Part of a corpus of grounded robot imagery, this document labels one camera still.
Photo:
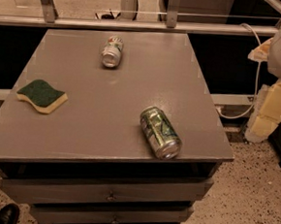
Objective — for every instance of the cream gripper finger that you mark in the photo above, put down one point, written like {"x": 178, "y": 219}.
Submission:
{"x": 266, "y": 115}

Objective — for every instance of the green soda can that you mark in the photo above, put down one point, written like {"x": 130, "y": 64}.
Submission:
{"x": 160, "y": 133}

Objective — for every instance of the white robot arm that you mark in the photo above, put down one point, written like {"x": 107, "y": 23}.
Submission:
{"x": 270, "y": 52}

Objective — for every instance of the white and green can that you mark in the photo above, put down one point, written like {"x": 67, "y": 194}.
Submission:
{"x": 112, "y": 51}

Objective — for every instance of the grey metal railing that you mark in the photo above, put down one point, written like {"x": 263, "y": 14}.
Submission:
{"x": 221, "y": 17}

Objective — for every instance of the middle drawer with knob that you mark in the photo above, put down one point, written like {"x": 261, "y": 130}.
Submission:
{"x": 111, "y": 215}

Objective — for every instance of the drawer with knob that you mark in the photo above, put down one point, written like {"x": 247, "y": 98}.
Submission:
{"x": 111, "y": 215}
{"x": 96, "y": 190}

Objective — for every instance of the grey drawer cabinet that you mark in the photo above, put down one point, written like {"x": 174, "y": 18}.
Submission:
{"x": 97, "y": 133}

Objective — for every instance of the green and yellow sponge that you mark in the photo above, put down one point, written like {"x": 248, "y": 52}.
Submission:
{"x": 42, "y": 96}

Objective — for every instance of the top drawer with knob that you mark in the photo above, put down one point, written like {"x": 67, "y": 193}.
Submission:
{"x": 96, "y": 190}

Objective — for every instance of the black shoe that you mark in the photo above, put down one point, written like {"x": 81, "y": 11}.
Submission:
{"x": 9, "y": 214}

